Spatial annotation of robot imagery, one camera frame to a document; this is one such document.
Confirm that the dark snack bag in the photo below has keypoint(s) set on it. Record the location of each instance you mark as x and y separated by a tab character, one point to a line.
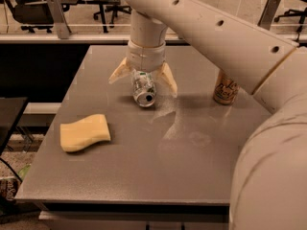
8	190

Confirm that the right metal glass bracket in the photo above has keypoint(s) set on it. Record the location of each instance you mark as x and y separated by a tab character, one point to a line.
268	14

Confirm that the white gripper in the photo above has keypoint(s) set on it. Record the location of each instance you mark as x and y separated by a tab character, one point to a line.
146	58

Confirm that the black desk with legs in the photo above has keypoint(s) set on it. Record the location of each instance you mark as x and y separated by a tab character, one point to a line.
105	16

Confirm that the black office chair centre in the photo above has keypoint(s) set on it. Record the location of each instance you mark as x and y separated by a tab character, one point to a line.
115	9

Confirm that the metal glass bracket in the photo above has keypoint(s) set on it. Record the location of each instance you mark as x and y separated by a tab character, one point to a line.
61	26
268	14

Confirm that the gold LaCroix can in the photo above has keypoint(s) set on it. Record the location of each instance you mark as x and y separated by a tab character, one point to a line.
226	89

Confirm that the silver green 7up can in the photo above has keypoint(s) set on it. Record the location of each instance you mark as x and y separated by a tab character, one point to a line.
144	92

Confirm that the yellow sponge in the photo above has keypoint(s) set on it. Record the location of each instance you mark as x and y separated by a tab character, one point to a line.
84	133

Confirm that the black office chair left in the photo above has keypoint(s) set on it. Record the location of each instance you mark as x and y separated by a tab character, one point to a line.
32	14

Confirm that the left metal glass bracket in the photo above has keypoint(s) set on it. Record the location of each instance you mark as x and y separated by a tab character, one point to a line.
61	26

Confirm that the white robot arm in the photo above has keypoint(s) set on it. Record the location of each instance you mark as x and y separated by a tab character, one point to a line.
269	185

